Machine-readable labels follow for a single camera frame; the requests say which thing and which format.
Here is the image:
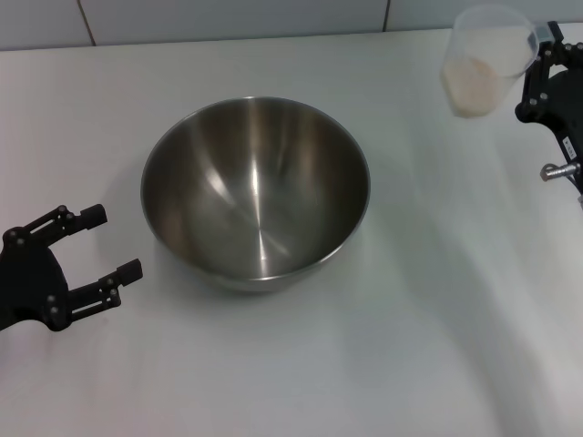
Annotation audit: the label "stainless steel mixing bowl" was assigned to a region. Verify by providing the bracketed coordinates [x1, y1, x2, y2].
[139, 96, 371, 292]

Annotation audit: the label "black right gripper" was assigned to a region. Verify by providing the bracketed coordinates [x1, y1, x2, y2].
[514, 20, 583, 192]

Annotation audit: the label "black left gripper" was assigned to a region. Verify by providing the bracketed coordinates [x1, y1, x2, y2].
[0, 204, 144, 332]

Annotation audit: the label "silver right wrist cable connector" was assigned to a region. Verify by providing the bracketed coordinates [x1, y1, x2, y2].
[540, 162, 580, 182]

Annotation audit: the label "clear plastic measuring cup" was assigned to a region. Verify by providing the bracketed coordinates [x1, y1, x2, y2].
[439, 4, 553, 120]

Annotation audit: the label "white rice grains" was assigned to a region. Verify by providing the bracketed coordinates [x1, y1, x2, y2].
[440, 57, 507, 118]

